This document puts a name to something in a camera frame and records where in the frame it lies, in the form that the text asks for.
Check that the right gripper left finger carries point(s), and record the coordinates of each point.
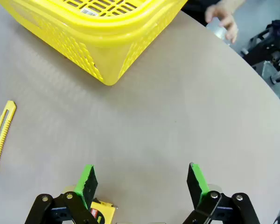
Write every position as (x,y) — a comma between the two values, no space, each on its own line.
(86,184)

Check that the black backpack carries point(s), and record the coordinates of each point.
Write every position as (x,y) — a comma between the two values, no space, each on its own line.
(278,30)

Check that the person's left hand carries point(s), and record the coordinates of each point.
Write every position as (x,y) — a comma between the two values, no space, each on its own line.
(227,16)

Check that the yellow plastic shopping basket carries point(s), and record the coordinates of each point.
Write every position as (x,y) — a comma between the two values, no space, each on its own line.
(95,30)

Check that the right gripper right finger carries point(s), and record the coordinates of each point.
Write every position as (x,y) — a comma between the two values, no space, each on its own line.
(197,184)

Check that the yellow tape measure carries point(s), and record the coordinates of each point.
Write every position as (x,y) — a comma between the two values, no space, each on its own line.
(103,212)

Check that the yellow utility knife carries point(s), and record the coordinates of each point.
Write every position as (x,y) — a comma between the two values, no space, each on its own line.
(4,126)

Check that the clear plastic object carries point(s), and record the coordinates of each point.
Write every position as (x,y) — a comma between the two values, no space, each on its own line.
(215,29)

